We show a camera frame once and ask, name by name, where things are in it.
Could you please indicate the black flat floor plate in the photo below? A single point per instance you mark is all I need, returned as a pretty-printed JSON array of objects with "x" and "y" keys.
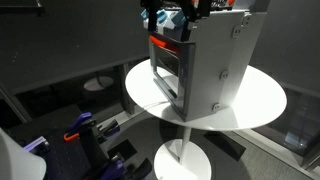
[
  {"x": 225, "y": 145},
  {"x": 121, "y": 150}
]

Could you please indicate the grey toy stove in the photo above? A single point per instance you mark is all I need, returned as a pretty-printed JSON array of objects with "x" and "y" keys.
[{"x": 213, "y": 66}]

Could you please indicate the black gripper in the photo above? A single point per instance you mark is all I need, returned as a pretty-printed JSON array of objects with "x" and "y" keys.
[{"x": 176, "y": 3}]

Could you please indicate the purple and white clamp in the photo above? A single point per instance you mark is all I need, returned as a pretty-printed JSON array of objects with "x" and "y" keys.
[{"x": 36, "y": 145}]

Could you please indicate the white round pedestal table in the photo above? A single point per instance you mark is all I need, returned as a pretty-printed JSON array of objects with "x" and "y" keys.
[{"x": 260, "y": 100}]

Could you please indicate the black spring clamp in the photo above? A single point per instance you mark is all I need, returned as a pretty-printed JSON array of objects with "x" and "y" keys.
[{"x": 111, "y": 128}]

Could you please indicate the orange stove button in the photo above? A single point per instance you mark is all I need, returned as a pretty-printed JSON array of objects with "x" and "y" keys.
[{"x": 230, "y": 2}]

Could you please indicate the black perforated mounting board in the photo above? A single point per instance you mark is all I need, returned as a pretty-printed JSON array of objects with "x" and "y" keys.
[{"x": 66, "y": 160}]

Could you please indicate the purple clamp with orange trigger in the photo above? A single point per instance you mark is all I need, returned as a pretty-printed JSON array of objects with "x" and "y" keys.
[{"x": 80, "y": 123}]

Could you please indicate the blue stove knob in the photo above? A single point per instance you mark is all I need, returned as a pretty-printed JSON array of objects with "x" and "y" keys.
[
  {"x": 179, "y": 17},
  {"x": 143, "y": 14},
  {"x": 162, "y": 15}
]

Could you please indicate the purple and black clamp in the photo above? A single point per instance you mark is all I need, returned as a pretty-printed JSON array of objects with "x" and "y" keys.
[{"x": 116, "y": 168}]

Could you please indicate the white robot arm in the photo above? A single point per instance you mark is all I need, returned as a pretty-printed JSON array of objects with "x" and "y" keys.
[{"x": 16, "y": 160}]

